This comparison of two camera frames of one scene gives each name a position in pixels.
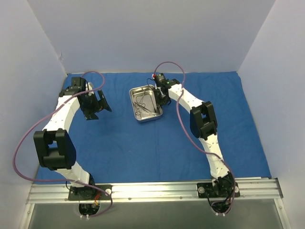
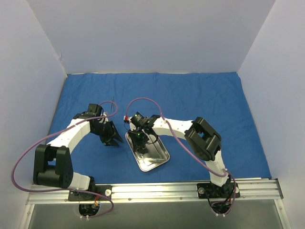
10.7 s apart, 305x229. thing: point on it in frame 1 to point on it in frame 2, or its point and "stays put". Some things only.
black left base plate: x=88 y=193 stays put
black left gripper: x=96 y=109 to x=107 y=131
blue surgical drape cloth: x=129 y=126 stays put
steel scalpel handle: x=158 y=109 to x=152 y=161
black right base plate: x=223 y=190 stays put
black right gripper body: x=161 y=98 to x=139 y=142
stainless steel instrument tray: x=144 y=102 to x=157 y=154
